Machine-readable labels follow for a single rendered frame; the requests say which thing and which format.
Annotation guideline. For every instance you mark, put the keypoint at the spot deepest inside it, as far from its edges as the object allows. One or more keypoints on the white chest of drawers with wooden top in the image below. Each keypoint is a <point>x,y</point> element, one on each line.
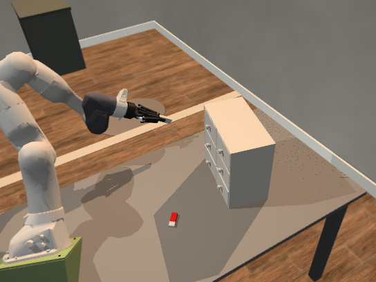
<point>251,150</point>

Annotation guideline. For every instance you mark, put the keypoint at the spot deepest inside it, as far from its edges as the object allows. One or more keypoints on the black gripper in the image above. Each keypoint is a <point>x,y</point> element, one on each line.
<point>144,114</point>

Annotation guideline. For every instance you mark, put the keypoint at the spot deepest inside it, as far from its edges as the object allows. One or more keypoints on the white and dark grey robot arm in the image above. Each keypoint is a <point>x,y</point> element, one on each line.
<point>45,232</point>

